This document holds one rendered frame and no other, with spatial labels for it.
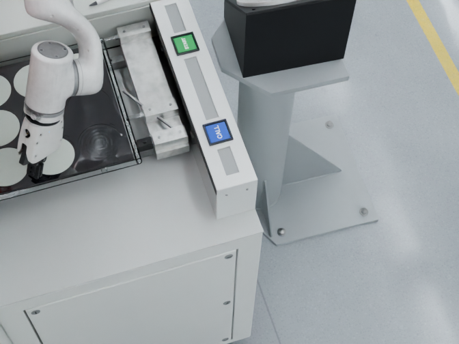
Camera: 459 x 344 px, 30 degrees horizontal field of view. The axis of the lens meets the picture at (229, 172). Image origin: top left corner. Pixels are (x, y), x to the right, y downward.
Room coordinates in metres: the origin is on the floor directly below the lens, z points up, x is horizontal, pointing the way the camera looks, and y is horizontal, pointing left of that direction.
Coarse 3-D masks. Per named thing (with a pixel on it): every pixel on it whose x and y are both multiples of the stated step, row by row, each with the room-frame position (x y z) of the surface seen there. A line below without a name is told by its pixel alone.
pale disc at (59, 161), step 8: (64, 144) 1.01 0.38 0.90; (56, 152) 0.99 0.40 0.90; (64, 152) 0.99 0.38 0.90; (72, 152) 0.99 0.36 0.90; (48, 160) 0.97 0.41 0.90; (56, 160) 0.97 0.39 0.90; (64, 160) 0.97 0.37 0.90; (72, 160) 0.97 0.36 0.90; (48, 168) 0.95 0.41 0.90; (56, 168) 0.95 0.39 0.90; (64, 168) 0.95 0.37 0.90
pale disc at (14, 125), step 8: (0, 112) 1.10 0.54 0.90; (8, 112) 1.10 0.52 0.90; (0, 120) 1.07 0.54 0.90; (8, 120) 1.07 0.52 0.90; (16, 120) 1.07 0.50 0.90; (0, 128) 1.05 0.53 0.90; (8, 128) 1.05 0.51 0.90; (16, 128) 1.05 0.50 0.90; (0, 136) 1.03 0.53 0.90; (8, 136) 1.03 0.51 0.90; (0, 144) 1.01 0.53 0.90
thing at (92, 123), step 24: (0, 72) 1.21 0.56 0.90; (24, 96) 1.14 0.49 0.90; (72, 96) 1.15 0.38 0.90; (96, 96) 1.15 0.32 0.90; (72, 120) 1.08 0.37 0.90; (96, 120) 1.08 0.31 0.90; (120, 120) 1.08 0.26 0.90; (72, 144) 1.01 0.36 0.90; (96, 144) 1.02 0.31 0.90; (120, 144) 1.02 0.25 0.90; (72, 168) 0.95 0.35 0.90; (96, 168) 0.95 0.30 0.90; (0, 192) 0.88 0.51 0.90
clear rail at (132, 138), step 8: (104, 40) 1.32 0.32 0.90; (104, 48) 1.29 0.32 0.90; (104, 56) 1.27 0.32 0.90; (112, 72) 1.22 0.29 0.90; (112, 80) 1.20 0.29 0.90; (120, 96) 1.15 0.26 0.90; (120, 104) 1.13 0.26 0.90; (128, 120) 1.08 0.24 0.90; (128, 128) 1.06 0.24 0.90; (128, 136) 1.04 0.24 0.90; (136, 144) 1.02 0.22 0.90; (136, 152) 1.00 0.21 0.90
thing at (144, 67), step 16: (128, 48) 1.31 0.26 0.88; (144, 48) 1.31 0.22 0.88; (128, 64) 1.26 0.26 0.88; (144, 64) 1.26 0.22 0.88; (160, 64) 1.26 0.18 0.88; (144, 80) 1.21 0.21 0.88; (160, 80) 1.22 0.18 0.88; (144, 96) 1.17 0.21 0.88; (160, 96) 1.17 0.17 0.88; (160, 128) 1.08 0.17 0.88
